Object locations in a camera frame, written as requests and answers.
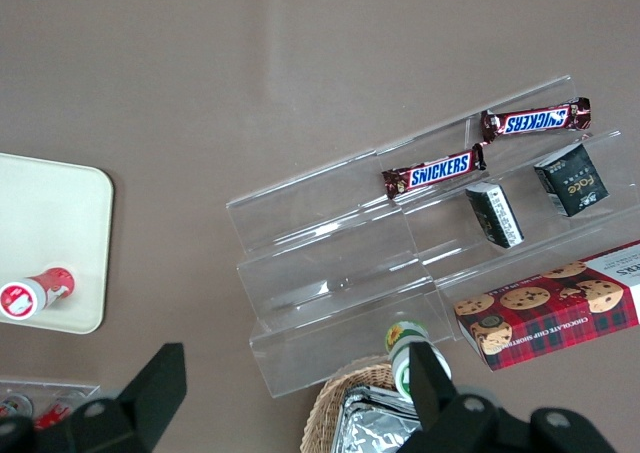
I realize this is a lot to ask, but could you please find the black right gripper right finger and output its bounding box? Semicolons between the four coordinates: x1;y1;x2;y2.
399;342;506;453

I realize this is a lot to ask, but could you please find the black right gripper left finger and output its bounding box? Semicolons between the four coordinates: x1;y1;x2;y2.
34;342;188;453

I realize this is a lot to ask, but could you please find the wicker basket with foil trays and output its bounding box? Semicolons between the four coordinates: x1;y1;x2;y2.
299;356;416;453

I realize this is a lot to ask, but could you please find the beige plastic tray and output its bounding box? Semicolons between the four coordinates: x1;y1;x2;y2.
0;152;115;335

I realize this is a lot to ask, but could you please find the green white lidded cup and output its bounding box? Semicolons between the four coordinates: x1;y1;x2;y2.
383;320;454;404

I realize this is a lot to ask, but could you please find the stack of foil trays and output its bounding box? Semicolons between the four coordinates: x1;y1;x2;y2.
335;385;426;453

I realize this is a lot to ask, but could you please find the red cola bottle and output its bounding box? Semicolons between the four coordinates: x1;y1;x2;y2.
34;396;81;427
0;394;32;420

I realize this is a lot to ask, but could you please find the clear acrylic bottle rack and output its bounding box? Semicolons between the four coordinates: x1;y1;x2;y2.
0;377;101;424

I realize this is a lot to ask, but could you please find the red tartan cookie box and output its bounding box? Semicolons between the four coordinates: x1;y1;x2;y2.
453;240;640;373

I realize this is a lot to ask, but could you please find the red yogurt bottle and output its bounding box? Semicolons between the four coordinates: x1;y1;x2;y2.
0;266;77;323

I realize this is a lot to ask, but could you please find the clear acrylic tiered shelf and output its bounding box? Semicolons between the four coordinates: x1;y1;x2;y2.
224;75;640;400

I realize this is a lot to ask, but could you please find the small black carton box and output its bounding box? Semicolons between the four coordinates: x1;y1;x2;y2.
533;142;610;218
464;182;526;248

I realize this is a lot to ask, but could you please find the Snickers chocolate bar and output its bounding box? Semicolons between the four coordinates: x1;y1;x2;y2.
480;96;594;143
382;143;487;200

